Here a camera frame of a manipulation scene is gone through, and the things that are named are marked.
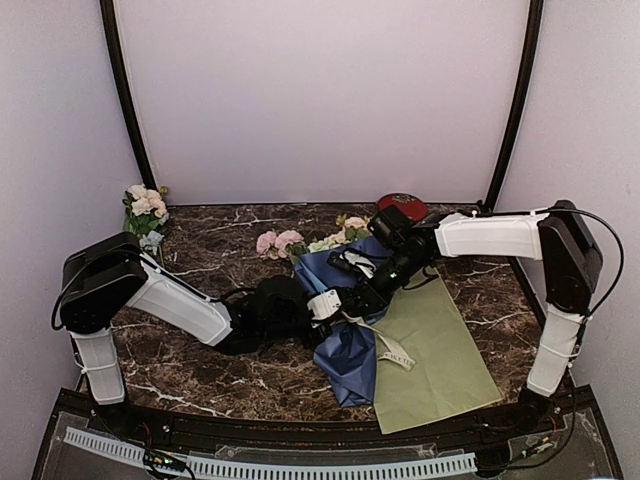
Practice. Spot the pink rose stem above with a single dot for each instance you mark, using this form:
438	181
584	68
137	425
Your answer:
289	245

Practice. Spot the white slotted cable duct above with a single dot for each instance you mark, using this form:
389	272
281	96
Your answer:
192	466

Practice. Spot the red decorated round plate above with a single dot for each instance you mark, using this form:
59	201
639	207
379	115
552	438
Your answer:
411	206

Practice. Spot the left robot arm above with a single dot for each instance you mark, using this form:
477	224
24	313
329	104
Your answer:
116	273

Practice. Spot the light blue wrapping paper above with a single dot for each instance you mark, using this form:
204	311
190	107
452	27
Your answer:
348	354

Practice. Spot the black frame post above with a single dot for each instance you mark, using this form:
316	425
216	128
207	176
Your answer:
121	81
516	111

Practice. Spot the cream rose stem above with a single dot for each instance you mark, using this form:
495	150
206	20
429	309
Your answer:
352	229

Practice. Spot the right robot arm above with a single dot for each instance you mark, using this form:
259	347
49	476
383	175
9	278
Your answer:
581	260

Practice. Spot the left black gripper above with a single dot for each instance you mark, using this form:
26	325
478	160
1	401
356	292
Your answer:
321	336

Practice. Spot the remaining white rose stems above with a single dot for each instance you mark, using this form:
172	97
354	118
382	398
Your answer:
146	217

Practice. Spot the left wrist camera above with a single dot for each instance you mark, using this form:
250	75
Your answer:
280	297

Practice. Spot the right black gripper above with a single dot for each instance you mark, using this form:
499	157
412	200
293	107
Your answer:
375	299

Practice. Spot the right black frame post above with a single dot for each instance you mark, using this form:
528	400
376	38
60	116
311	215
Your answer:
516	111

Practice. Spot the left black frame post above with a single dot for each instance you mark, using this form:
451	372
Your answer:
121	81

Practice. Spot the cream ribbon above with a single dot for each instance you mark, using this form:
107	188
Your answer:
394	352

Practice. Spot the yellow-green wrapping paper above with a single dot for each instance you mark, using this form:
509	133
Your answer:
450	376

